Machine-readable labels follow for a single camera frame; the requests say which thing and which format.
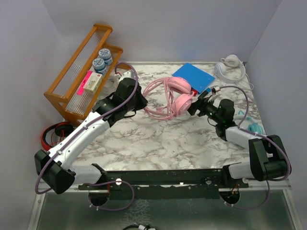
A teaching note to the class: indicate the red black headphones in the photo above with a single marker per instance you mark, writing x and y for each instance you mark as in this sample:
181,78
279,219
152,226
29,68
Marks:
54,134

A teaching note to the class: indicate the white headphones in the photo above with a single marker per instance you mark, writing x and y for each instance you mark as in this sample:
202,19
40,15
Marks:
232,62

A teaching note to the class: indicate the blue-lidded jar front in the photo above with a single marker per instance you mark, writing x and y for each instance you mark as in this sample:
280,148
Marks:
99,66

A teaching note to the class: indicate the pink cat-ear headphones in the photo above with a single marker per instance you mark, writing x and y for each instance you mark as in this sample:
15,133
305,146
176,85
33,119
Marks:
179,96

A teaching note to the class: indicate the blue-lidded jar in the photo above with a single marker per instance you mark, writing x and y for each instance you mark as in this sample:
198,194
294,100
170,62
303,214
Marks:
106,55
99,66

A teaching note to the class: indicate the red black marker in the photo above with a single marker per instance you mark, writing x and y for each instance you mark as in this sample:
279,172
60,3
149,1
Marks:
195,92

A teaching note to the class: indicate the small cardboard box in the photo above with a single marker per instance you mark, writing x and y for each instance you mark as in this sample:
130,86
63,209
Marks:
93,82

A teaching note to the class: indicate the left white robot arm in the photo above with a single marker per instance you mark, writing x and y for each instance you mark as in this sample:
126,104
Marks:
54,166

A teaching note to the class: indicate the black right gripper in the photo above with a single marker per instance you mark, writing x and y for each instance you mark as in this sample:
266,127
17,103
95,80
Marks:
198,105

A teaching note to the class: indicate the clear tape roll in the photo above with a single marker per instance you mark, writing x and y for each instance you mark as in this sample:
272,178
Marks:
111,84

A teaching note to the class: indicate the blue black marker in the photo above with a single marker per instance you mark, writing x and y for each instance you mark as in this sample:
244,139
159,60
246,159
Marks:
204,93

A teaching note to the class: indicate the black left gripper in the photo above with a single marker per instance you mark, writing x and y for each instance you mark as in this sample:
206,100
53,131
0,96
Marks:
143,102

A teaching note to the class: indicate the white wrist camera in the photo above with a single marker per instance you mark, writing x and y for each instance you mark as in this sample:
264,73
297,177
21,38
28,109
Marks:
215,93
128,74

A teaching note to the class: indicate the blue notebook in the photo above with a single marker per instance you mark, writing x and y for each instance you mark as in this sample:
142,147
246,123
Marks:
197,78

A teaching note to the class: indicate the wooden tiered shelf rack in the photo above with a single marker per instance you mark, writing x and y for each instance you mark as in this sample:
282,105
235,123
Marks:
62,93

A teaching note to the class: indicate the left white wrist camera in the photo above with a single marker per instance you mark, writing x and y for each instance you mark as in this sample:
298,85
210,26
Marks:
128,74

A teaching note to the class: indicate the black front mounting rail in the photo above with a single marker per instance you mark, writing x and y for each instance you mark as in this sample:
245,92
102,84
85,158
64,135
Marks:
164,184

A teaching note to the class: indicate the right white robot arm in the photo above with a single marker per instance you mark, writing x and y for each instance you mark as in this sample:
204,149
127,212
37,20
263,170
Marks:
267,157

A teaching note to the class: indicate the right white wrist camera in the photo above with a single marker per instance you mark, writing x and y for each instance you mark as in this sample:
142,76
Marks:
215,93

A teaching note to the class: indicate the blue-lidded jar rear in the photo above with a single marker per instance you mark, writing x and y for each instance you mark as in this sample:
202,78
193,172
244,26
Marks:
106,55

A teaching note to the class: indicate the teal cat-ear headphones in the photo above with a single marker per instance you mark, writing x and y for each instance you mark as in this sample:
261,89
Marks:
248,123

